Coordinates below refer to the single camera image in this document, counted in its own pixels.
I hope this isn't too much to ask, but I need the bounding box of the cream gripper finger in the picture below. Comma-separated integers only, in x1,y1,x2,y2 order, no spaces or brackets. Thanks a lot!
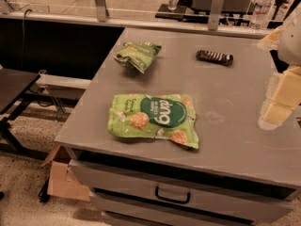
258,26,281,51
261,66,301,125

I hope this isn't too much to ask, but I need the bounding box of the dark chocolate rxbar wrapper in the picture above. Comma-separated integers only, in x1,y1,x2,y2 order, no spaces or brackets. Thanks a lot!
196,50,233,66

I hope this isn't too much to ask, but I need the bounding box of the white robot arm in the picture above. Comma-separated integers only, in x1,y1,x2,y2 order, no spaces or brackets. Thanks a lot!
258,8,301,130

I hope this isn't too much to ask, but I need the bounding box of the green dang coconut chips bag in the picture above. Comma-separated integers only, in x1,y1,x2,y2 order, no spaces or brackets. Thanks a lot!
107,94,199,149

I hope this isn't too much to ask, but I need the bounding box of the green jalapeno chip bag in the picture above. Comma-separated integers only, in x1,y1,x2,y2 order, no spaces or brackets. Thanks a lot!
114,41,162,73

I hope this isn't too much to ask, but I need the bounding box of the clear water bottle right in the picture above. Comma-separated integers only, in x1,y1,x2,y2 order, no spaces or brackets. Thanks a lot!
249,0,274,30

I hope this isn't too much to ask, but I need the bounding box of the lower grey drawer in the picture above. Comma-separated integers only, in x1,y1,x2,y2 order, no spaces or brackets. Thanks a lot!
89,192,247,226

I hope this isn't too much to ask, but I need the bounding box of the brown cardboard box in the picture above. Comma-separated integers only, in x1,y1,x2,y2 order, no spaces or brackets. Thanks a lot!
41,145,90,202

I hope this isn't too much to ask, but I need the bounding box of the black side table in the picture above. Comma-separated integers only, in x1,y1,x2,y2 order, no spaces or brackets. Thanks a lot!
0,68,40,153

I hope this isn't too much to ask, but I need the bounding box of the grey metal post right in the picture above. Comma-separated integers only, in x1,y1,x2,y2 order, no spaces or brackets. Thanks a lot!
208,0,224,31

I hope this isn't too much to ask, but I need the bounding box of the grey metal post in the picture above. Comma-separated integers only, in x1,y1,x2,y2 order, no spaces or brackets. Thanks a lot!
208,0,224,31
94,0,109,22

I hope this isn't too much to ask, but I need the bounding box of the grey metal post left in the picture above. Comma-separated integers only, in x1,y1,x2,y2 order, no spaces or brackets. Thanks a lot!
94,0,109,22

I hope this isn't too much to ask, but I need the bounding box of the grey drawer with black handle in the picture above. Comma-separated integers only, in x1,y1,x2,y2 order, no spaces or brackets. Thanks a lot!
70,160,293,224

